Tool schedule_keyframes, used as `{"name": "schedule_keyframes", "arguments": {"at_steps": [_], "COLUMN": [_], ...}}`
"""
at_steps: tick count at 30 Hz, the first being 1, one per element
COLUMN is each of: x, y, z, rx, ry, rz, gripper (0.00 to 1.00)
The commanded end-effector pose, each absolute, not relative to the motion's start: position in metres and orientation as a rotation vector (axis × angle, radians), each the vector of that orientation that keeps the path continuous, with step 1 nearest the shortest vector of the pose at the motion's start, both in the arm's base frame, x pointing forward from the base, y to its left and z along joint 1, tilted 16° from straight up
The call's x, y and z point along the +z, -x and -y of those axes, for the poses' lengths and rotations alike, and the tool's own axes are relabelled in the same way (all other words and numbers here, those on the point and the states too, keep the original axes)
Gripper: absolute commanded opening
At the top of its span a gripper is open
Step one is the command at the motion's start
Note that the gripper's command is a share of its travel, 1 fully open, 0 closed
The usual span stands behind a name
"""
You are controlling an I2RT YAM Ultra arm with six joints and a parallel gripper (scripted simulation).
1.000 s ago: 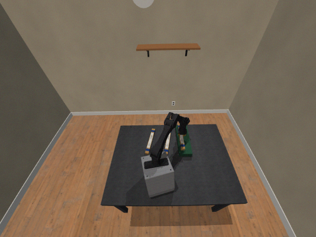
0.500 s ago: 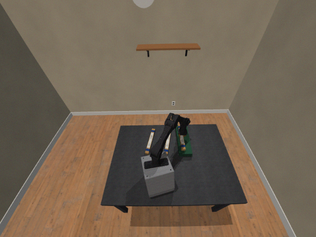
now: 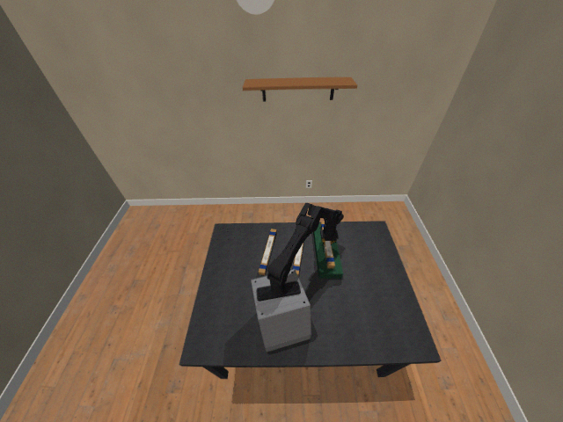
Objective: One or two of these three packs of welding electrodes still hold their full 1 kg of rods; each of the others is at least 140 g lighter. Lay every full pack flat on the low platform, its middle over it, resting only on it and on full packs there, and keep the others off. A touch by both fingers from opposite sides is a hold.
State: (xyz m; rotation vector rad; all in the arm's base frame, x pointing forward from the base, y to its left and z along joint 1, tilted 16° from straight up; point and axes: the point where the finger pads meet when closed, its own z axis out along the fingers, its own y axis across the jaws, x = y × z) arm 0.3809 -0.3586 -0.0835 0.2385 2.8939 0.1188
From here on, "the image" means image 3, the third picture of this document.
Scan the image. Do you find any brown flat pack with blue bands and white label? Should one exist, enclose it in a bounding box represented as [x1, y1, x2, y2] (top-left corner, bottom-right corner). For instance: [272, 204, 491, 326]
[259, 229, 276, 275]

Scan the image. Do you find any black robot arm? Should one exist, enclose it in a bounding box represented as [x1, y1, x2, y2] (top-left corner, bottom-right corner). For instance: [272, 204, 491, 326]
[257, 203, 344, 302]

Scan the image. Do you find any brown welding electrode pack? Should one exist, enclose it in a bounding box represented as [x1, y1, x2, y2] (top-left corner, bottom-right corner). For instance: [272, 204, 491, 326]
[320, 222, 335, 268]

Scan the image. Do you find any low green platform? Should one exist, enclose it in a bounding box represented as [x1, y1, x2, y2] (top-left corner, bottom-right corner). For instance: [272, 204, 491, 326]
[313, 224, 343, 279]

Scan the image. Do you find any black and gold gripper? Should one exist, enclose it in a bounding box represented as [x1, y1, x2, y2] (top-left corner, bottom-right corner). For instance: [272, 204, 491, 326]
[320, 228, 339, 244]

